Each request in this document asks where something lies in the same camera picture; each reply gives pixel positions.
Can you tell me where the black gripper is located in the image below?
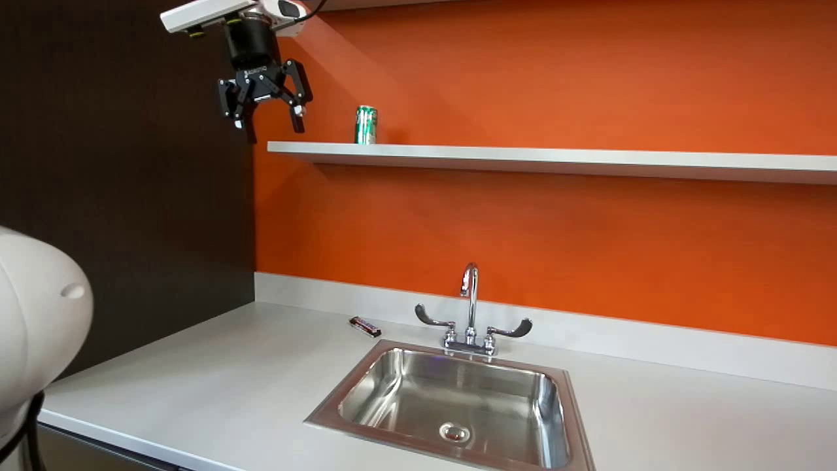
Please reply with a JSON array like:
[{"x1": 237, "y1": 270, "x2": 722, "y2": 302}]
[{"x1": 218, "y1": 20, "x2": 313, "y2": 141}]

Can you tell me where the green sprite can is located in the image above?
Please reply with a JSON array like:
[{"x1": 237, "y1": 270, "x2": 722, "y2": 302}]
[{"x1": 357, "y1": 104, "x2": 378, "y2": 145}]

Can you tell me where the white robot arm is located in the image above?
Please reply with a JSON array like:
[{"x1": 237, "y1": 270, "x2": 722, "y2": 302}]
[{"x1": 0, "y1": 16, "x2": 301, "y2": 471}]

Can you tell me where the dark wood cabinet panel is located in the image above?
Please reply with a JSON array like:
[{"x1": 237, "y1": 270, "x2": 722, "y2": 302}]
[{"x1": 0, "y1": 0, "x2": 254, "y2": 370}]

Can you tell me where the dark marker pen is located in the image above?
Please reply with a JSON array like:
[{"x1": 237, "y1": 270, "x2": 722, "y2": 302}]
[{"x1": 348, "y1": 317, "x2": 383, "y2": 337}]

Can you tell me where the chrome faucet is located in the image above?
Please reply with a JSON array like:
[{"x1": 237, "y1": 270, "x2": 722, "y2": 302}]
[{"x1": 415, "y1": 262, "x2": 534, "y2": 362}]

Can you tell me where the stainless steel sink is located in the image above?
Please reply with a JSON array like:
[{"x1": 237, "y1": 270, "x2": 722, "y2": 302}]
[{"x1": 310, "y1": 341, "x2": 598, "y2": 471}]

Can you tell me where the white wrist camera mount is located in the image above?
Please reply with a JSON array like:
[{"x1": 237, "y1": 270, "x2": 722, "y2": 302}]
[{"x1": 160, "y1": 0, "x2": 310, "y2": 35}]

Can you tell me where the white lower wall shelf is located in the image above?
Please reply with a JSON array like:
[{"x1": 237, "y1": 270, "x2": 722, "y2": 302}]
[{"x1": 267, "y1": 141, "x2": 837, "y2": 187}]

